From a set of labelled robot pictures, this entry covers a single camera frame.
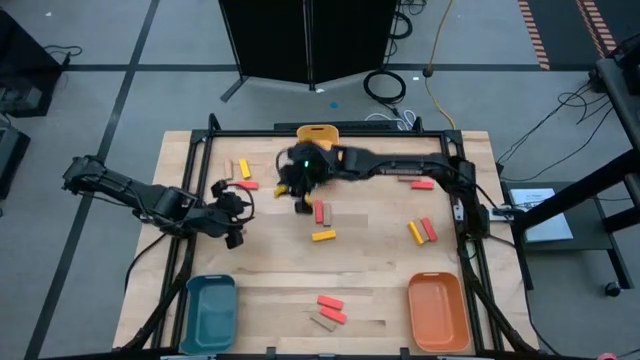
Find white paper sheet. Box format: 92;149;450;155
508;187;575;244

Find black folding screen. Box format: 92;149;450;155
218;0;400;104

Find black cable with plug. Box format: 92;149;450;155
43;44;84;67

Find black loose cables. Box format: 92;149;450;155
494;79;617;184

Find black metal stand beam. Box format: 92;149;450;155
519;148;640;231

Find black side table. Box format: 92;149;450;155
499;179;635;292

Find black equipment case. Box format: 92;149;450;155
0;124;31;201

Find black coiled cable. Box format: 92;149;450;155
387;0;427;41
362;69;407;105

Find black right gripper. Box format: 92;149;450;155
277;142;346;215

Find black cable bundle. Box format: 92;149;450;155
119;234;199;354
462;239;539;354

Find red white striped tape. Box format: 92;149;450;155
517;0;551;71
574;0;617;57

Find yellow extension cord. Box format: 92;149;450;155
424;0;455;79

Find black equipment cabinet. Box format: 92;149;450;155
0;9;64;120

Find yellow plastic bin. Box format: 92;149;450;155
295;124;342;151

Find white cable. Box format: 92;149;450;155
364;109;417;132

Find orange plastic bin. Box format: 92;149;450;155
407;271;471;354

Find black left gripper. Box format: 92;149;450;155
205;179;251;250

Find yellow cable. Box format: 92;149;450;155
423;77;457;130

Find teal plastic bin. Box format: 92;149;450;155
179;273;238;355

